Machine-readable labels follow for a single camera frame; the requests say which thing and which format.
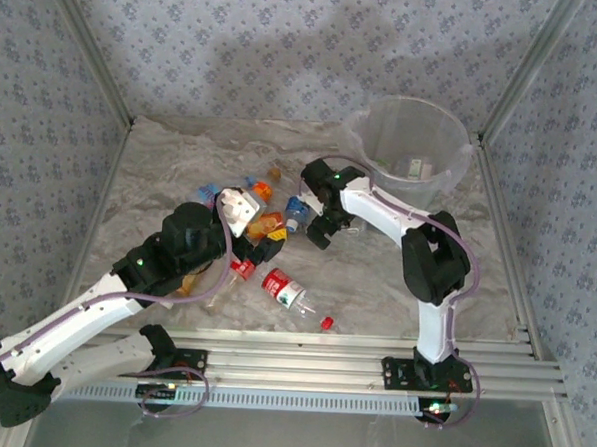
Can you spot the red and white label bottle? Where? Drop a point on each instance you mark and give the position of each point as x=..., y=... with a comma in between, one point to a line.
x=280, y=282

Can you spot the translucent plastic bin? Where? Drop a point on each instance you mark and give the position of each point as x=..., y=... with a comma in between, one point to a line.
x=448, y=141

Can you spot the orange label bottle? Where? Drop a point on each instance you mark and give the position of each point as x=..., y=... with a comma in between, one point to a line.
x=261, y=190

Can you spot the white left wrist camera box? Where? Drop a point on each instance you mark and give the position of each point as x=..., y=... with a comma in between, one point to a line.
x=239, y=210

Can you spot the green lime label bottle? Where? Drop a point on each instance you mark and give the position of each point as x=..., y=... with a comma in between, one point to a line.
x=419, y=169

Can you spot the wide aluminium slotted beam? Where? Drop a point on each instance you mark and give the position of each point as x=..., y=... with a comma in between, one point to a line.
x=291, y=368

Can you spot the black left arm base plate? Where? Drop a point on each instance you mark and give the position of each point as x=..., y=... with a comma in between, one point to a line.
x=193, y=360

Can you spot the brown tea bottle red label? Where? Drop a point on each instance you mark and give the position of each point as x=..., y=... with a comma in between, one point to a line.
x=187, y=285

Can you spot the thin aluminium table edge beam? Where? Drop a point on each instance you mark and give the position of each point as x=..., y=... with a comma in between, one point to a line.
x=292, y=339

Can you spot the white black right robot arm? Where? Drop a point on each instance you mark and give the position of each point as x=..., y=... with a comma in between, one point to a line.
x=436, y=271

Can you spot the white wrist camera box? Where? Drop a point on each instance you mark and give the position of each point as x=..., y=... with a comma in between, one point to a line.
x=239, y=210
x=310, y=202

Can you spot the aluminium frame post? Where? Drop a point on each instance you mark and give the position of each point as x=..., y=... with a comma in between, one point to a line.
x=87, y=47
x=532, y=65

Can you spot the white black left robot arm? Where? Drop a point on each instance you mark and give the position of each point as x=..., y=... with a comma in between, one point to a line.
x=73, y=322

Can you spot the clear plastic bin liner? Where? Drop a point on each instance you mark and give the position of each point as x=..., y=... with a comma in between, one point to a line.
x=353, y=136

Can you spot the clear bottle brown cap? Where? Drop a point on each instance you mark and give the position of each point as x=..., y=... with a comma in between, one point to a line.
x=274, y=172

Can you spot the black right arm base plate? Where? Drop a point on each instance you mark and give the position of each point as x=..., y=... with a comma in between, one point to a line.
x=395, y=376

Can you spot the clear ribbed crushed bottle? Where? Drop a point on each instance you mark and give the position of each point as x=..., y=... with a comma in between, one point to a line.
x=350, y=228

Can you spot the orange juice bottle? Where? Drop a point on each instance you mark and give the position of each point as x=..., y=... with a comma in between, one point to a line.
x=266, y=223

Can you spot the small controller board with LED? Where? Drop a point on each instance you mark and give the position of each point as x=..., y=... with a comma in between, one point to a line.
x=157, y=390
x=436, y=408

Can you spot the small clear bottle red cap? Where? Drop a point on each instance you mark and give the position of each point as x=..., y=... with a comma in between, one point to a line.
x=327, y=322

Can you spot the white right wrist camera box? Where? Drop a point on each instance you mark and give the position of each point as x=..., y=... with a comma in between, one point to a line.
x=310, y=202

